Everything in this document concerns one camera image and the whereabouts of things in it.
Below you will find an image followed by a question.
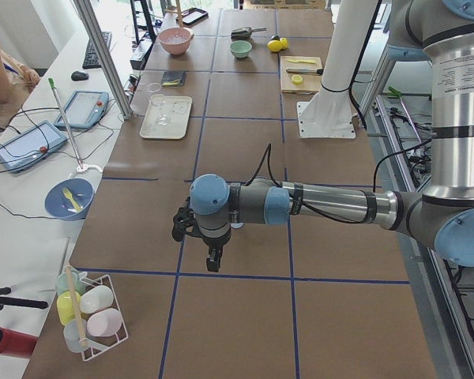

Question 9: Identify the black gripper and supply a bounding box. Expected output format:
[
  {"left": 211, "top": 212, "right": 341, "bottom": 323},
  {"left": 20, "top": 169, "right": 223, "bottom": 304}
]
[{"left": 200, "top": 225, "right": 231, "bottom": 272}]

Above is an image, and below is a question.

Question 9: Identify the mint green bowl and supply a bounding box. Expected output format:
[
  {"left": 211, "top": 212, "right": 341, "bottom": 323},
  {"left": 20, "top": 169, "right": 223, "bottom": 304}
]
[{"left": 229, "top": 40, "right": 253, "bottom": 59}]

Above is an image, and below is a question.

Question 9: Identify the metal ice scoop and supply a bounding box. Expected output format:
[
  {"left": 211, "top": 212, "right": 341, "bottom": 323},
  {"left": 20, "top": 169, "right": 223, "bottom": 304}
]
[{"left": 231, "top": 27, "right": 267, "bottom": 39}]

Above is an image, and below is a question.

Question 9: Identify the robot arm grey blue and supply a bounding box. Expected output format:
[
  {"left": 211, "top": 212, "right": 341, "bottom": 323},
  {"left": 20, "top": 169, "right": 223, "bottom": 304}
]
[{"left": 186, "top": 1, "right": 474, "bottom": 272}]

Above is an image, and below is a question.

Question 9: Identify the blue bowl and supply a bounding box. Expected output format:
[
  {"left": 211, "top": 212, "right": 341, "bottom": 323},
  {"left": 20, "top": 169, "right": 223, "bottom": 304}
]
[{"left": 44, "top": 178, "right": 94, "bottom": 221}]

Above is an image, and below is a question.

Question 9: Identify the pink bowl with ice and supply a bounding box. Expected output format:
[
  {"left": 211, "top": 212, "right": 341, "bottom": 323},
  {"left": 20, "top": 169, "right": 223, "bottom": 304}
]
[{"left": 158, "top": 28, "right": 194, "bottom": 55}]

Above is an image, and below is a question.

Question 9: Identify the white cup in rack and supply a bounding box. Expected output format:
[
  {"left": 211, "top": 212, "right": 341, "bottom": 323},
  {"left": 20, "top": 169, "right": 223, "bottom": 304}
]
[{"left": 80, "top": 285, "right": 114, "bottom": 314}]

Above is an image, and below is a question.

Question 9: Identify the pink cup in rack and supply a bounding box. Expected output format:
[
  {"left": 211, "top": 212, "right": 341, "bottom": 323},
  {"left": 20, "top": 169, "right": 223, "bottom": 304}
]
[{"left": 87, "top": 308, "right": 123, "bottom": 337}]

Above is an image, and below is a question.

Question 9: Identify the cream bear tray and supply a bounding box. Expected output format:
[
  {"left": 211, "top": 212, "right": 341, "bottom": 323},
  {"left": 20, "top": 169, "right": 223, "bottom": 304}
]
[{"left": 139, "top": 96, "right": 192, "bottom": 140}]

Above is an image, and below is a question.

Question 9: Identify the green cup in rack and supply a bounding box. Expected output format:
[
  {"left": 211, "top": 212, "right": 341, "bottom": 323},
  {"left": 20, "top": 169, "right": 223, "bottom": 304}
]
[{"left": 55, "top": 268, "right": 85, "bottom": 296}]

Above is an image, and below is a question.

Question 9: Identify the yellow cup in rack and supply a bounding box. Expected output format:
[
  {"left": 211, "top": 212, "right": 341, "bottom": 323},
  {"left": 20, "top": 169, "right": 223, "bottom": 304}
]
[{"left": 56, "top": 291, "right": 75, "bottom": 325}]

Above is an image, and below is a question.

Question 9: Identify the pale blue cup in rack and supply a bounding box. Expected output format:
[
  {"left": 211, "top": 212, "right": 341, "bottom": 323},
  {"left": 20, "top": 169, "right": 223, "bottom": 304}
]
[{"left": 63, "top": 319, "right": 88, "bottom": 353}]

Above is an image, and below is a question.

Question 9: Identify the yellow plastic fork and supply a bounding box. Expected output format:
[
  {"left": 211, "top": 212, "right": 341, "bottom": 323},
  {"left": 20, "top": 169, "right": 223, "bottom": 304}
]
[{"left": 62, "top": 187, "right": 82, "bottom": 212}]

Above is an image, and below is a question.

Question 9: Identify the clear glass on tray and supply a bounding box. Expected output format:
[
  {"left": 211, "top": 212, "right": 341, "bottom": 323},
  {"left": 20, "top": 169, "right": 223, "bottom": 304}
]
[{"left": 149, "top": 93, "right": 170, "bottom": 126}]

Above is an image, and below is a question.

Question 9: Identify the clear glass dish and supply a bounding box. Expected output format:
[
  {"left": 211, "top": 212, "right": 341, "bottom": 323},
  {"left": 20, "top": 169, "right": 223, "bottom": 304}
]
[{"left": 147, "top": 83, "right": 162, "bottom": 94}]

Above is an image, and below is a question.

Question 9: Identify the grey yellow cloth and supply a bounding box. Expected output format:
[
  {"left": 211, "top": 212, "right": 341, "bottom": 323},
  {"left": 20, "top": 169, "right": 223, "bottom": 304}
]
[{"left": 161, "top": 70, "right": 186, "bottom": 87}]

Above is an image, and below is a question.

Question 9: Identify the far blue teach pendant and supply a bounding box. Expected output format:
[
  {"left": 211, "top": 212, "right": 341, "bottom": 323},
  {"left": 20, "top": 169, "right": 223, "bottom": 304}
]
[{"left": 64, "top": 91, "right": 110, "bottom": 130}]

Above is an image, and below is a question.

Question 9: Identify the blue teach pendant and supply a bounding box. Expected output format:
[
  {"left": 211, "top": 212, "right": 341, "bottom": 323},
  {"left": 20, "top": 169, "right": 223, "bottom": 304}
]
[
  {"left": 0, "top": 120, "right": 67, "bottom": 173},
  {"left": 64, "top": 91, "right": 110, "bottom": 130}
]

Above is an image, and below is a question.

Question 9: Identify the lemon half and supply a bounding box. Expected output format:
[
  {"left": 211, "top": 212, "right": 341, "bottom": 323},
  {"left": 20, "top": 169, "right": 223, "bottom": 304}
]
[{"left": 291, "top": 74, "right": 303, "bottom": 85}]

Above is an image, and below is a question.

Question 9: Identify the wooden cutting board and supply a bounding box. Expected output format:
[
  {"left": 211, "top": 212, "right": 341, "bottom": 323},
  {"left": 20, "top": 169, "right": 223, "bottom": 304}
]
[{"left": 280, "top": 56, "right": 323, "bottom": 94}]

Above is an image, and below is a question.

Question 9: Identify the black clamp tool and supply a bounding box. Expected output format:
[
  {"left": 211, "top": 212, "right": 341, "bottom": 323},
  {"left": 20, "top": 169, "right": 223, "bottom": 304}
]
[{"left": 0, "top": 287, "right": 49, "bottom": 311}]

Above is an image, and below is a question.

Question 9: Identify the near blue teach pendant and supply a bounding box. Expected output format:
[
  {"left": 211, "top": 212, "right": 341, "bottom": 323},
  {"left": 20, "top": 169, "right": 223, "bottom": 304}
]
[{"left": 0, "top": 120, "right": 67, "bottom": 173}]

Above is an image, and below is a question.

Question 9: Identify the red cylinder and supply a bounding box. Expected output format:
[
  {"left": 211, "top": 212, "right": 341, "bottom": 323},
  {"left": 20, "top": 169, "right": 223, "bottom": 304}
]
[{"left": 0, "top": 327, "right": 38, "bottom": 358}]

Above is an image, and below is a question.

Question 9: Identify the yellow lemon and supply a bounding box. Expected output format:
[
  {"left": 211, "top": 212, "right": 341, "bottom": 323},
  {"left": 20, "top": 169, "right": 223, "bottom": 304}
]
[
  {"left": 279, "top": 37, "right": 288, "bottom": 50},
  {"left": 267, "top": 39, "right": 283, "bottom": 53}
]

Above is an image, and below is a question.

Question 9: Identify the black computer mouse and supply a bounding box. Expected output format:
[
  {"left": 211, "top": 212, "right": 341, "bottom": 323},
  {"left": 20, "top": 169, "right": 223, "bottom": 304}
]
[{"left": 71, "top": 70, "right": 89, "bottom": 81}]

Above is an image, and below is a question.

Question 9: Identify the black keyboard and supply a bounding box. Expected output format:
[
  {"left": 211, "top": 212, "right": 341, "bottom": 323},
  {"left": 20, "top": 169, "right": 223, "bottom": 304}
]
[{"left": 81, "top": 31, "right": 113, "bottom": 70}]

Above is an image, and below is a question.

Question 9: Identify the metal stick green tip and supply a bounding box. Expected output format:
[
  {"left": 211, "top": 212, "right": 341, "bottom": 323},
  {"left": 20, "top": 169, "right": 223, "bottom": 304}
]
[{"left": 48, "top": 77, "right": 103, "bottom": 178}]

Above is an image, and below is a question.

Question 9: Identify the dark tray red rim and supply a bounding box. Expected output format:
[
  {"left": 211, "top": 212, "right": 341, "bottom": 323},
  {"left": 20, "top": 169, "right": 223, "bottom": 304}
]
[{"left": 181, "top": 7, "right": 209, "bottom": 27}]

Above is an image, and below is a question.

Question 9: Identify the person in beige shirt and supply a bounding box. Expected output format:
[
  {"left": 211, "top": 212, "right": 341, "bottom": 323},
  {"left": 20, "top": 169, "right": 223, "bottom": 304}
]
[{"left": 0, "top": 47, "right": 40, "bottom": 129}]

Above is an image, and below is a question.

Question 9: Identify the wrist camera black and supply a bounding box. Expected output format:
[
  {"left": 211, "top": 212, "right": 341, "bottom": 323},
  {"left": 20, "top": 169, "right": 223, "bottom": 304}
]
[{"left": 171, "top": 197, "right": 202, "bottom": 242}]

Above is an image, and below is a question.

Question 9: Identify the white wire cup rack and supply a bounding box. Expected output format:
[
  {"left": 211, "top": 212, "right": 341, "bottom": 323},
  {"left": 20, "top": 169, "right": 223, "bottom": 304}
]
[{"left": 58, "top": 268, "right": 129, "bottom": 362}]

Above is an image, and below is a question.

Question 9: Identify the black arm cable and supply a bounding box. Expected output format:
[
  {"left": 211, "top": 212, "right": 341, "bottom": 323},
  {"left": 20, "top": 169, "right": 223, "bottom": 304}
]
[{"left": 243, "top": 143, "right": 376, "bottom": 224}]

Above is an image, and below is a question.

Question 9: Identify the wooden rack handle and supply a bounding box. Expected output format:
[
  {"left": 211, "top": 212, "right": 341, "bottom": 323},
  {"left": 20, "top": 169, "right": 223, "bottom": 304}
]
[{"left": 65, "top": 265, "right": 88, "bottom": 350}]

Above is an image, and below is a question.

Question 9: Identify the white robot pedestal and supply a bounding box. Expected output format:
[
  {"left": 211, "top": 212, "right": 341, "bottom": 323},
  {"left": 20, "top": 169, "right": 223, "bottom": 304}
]
[{"left": 298, "top": 0, "right": 381, "bottom": 139}]

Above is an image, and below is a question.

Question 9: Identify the metal knife black handle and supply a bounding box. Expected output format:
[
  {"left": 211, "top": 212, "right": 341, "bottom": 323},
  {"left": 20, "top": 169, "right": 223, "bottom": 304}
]
[{"left": 285, "top": 68, "right": 324, "bottom": 76}]

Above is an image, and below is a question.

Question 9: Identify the aluminium frame post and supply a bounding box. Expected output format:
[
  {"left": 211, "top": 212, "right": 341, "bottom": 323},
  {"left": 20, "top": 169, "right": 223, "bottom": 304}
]
[{"left": 73, "top": 0, "right": 133, "bottom": 120}]

